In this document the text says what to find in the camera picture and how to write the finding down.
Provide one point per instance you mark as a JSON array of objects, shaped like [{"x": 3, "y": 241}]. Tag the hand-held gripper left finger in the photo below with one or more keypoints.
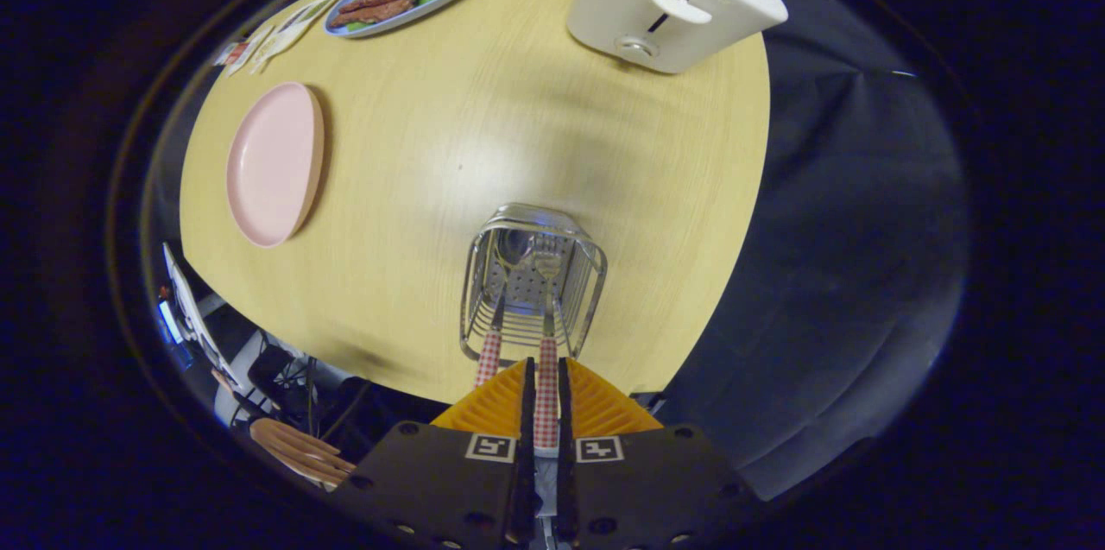
[{"x": 527, "y": 399}]

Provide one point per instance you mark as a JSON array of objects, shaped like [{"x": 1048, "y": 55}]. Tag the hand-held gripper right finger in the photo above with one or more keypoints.
[{"x": 563, "y": 399}]

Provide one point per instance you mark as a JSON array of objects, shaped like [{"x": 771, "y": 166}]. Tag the dark equipment pile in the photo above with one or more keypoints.
[{"x": 285, "y": 377}]

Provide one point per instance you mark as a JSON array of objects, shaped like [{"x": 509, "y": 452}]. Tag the pink plate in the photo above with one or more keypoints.
[{"x": 276, "y": 161}]

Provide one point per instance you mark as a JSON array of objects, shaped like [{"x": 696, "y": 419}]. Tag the white flat panel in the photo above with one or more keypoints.
[{"x": 190, "y": 300}]

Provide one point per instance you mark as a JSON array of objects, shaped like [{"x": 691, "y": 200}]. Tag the white divided tray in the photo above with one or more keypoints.
[{"x": 293, "y": 28}]

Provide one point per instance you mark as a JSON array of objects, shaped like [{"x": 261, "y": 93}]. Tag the small white square coaster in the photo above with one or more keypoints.
[{"x": 257, "y": 45}]

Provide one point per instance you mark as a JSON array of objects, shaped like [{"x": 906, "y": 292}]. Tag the clear water bottle red label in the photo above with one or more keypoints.
[{"x": 231, "y": 54}]

